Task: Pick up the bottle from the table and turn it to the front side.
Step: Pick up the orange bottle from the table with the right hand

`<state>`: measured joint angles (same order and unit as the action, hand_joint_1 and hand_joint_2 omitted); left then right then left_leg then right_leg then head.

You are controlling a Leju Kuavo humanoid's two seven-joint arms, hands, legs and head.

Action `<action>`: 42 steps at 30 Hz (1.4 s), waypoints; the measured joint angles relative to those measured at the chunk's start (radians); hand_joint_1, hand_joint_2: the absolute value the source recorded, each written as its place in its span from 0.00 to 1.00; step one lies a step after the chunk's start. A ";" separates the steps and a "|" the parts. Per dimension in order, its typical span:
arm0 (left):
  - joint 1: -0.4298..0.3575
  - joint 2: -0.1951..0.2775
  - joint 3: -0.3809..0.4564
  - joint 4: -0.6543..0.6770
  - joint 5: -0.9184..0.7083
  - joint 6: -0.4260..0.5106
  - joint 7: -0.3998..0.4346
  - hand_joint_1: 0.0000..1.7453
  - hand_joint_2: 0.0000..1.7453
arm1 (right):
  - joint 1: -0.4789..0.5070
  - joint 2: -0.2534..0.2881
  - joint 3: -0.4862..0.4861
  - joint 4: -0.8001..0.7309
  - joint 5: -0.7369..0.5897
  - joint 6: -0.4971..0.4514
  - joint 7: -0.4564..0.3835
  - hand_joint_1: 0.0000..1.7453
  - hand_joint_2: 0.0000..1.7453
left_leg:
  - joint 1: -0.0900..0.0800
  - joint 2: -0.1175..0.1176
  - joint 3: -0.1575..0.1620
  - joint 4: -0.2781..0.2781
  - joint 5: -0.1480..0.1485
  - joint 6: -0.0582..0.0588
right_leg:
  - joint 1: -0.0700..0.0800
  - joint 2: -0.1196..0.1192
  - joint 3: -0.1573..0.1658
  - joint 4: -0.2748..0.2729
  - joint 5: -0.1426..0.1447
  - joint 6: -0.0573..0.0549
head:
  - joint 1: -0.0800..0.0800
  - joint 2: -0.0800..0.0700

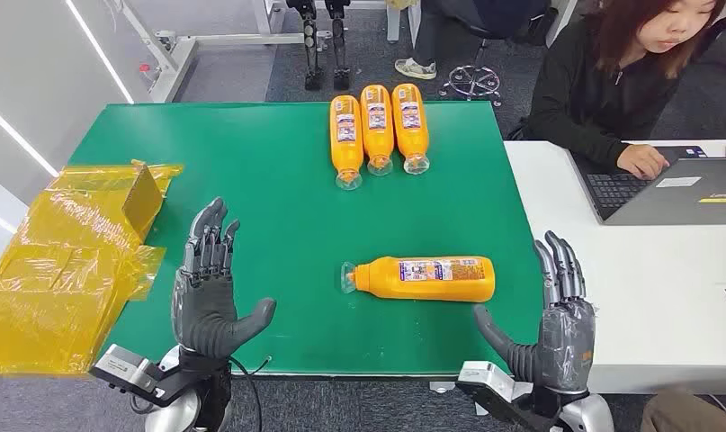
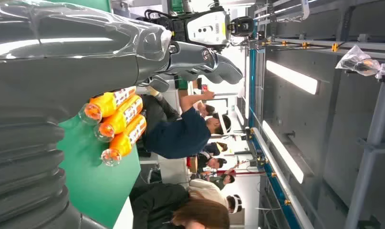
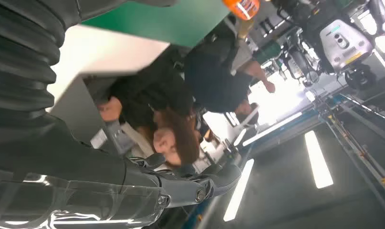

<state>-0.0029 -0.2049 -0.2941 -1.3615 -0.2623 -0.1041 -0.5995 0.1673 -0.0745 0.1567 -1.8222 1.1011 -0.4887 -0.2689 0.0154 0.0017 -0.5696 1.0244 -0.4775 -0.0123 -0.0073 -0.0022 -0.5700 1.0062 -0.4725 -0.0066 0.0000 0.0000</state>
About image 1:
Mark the chrome office chair base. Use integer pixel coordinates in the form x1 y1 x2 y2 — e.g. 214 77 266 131
438 38 504 109

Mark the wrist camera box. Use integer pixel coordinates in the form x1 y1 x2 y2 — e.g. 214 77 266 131
455 361 560 432
89 344 179 408

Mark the brown person's knee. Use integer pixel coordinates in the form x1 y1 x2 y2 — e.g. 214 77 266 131
639 387 726 432

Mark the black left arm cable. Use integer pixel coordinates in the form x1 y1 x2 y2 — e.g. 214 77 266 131
228 355 274 432

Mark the white metal frame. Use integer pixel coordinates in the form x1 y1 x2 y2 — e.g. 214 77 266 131
114 0 334 104

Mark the person's hand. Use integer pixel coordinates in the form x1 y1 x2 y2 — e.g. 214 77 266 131
616 144 671 181

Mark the yellow film wrapped box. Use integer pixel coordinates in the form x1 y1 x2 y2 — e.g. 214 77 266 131
0 159 185 378

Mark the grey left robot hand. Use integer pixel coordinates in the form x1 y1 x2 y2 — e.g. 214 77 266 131
170 196 278 362

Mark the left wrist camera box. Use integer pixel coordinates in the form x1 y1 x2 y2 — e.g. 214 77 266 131
89 344 179 408

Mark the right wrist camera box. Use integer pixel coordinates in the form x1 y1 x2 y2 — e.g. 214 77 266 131
455 361 560 432

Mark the seated person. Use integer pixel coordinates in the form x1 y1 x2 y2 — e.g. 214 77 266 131
395 0 551 80

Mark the black robot leg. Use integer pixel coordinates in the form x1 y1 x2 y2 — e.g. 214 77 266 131
286 0 325 92
325 0 352 92

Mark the orange bottle with clear cap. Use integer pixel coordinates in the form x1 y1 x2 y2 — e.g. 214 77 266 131
390 82 430 176
328 94 365 192
360 84 395 177
340 256 496 303

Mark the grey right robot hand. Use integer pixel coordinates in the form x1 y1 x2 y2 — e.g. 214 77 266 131
472 230 597 395

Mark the green table mat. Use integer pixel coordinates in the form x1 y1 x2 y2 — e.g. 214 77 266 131
68 101 545 378

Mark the grey laptop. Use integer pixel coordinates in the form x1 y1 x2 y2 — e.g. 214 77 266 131
568 145 726 227

